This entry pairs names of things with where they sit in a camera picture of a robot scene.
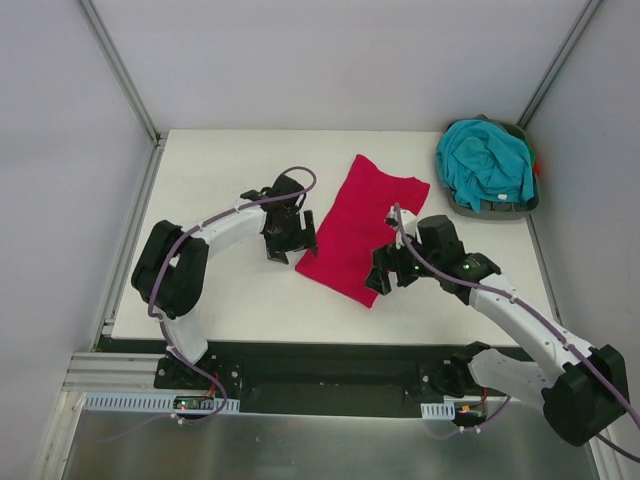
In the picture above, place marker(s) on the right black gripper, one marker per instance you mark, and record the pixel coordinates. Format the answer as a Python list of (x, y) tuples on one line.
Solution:
[(388, 265)]

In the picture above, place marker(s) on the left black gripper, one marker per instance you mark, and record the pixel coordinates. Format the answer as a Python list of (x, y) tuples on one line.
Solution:
[(291, 236)]

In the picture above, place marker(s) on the pink t shirt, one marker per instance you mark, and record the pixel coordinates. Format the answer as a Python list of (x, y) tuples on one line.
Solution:
[(355, 226)]

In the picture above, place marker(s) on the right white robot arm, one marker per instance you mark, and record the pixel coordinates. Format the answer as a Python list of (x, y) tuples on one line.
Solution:
[(579, 388)]

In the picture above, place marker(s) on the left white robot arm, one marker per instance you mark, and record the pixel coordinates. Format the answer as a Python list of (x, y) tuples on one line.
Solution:
[(170, 272)]

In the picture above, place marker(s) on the grey laundry basket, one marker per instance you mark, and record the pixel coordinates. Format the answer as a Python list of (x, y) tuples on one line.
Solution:
[(500, 212)]

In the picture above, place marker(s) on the teal t shirt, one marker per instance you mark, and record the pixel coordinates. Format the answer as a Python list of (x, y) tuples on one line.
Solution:
[(482, 162)]

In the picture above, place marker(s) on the green t shirt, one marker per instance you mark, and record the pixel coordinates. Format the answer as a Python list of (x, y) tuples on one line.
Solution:
[(534, 158)]

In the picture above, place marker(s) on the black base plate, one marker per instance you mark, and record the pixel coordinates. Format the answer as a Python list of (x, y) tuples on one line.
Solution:
[(349, 380)]

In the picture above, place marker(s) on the right white cable duct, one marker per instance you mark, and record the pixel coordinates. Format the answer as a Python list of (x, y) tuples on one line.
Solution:
[(445, 411)]

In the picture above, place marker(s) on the left aluminium frame post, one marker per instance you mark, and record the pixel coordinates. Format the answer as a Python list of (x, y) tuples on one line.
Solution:
[(119, 70)]

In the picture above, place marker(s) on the aluminium frame post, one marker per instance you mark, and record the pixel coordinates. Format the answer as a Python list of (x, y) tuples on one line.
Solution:
[(578, 29), (119, 70)]

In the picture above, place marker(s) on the aluminium front rail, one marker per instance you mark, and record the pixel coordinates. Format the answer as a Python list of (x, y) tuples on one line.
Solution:
[(135, 372)]

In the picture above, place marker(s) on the white slotted cable duct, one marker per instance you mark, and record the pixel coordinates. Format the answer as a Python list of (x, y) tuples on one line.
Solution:
[(159, 404)]

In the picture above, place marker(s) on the right aluminium frame post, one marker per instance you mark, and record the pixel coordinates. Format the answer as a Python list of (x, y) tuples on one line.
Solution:
[(578, 29)]

